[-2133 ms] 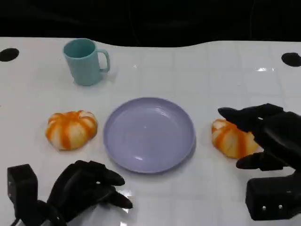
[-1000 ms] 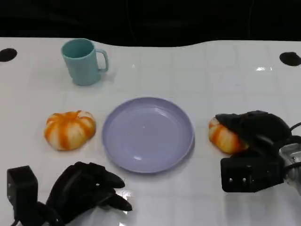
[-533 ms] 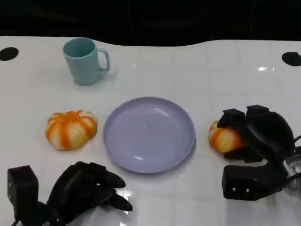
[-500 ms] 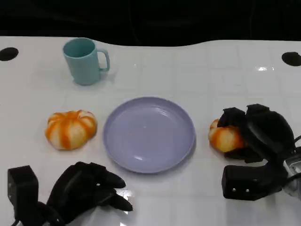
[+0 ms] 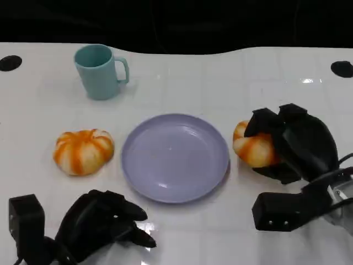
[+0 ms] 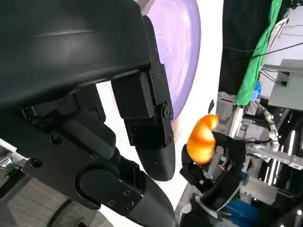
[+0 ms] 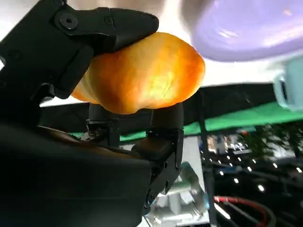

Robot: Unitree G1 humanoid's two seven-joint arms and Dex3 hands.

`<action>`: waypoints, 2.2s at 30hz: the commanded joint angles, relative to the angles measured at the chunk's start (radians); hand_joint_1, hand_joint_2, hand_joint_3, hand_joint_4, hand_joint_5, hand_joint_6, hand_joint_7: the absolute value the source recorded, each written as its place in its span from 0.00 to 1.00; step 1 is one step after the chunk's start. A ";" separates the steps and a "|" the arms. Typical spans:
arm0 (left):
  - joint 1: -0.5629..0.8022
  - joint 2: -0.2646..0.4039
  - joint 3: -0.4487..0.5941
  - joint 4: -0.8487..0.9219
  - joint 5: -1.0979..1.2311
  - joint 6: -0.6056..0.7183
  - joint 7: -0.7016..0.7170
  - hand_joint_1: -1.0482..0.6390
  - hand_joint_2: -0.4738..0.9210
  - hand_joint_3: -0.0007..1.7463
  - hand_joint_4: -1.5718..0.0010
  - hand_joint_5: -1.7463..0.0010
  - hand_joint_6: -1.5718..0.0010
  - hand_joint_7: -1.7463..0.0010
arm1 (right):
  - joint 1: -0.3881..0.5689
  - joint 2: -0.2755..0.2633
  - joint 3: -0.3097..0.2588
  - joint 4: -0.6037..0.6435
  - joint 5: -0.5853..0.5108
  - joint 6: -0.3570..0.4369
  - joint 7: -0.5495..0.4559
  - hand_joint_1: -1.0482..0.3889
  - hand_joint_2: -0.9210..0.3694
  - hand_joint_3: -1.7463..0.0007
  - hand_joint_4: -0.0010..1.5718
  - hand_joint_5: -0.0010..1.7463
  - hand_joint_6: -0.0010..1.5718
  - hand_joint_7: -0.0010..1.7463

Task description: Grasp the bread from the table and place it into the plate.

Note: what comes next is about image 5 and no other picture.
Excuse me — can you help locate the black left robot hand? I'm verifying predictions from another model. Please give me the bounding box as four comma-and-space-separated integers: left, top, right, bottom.
55, 189, 157, 263

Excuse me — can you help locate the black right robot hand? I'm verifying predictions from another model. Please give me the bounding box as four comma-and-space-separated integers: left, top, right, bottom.
244, 103, 340, 186

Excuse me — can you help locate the orange and white bread roll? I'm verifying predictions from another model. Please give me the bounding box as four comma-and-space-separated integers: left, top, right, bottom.
52, 128, 115, 177
233, 120, 281, 168

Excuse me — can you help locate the lilac plate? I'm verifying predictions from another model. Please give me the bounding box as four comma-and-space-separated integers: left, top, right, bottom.
121, 113, 231, 205

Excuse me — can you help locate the pale green mug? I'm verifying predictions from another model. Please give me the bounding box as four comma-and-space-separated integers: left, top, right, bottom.
73, 44, 130, 101

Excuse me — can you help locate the black backdrop cloth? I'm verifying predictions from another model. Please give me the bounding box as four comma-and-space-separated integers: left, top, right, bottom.
0, 0, 353, 55

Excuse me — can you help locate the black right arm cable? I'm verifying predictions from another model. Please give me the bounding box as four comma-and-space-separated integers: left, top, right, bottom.
336, 152, 353, 167
302, 167, 353, 190

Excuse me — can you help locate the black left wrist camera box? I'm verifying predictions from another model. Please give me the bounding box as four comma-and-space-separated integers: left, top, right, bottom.
8, 193, 45, 251

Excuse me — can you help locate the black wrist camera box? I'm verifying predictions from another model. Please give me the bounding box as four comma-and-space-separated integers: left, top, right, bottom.
8, 193, 45, 251
252, 190, 331, 232

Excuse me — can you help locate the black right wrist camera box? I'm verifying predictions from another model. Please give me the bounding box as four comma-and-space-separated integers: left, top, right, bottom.
252, 190, 331, 232

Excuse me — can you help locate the black table cable grommet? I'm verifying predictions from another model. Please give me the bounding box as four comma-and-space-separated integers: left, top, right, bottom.
330, 60, 353, 79
0, 55, 23, 73

